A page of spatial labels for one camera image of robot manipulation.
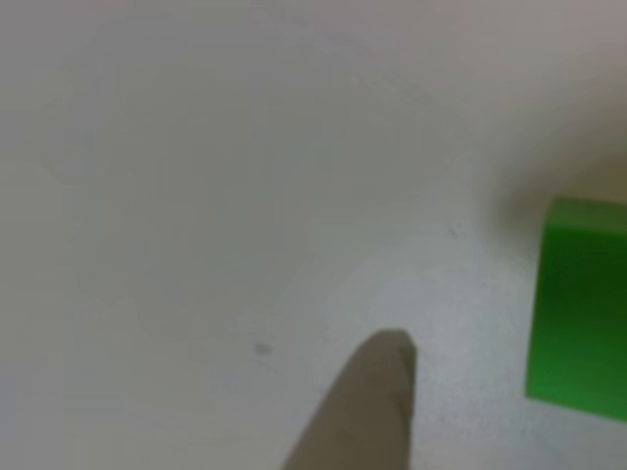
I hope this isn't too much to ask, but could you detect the green cube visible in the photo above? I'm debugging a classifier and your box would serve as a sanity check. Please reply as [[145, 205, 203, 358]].
[[524, 195, 627, 424]]

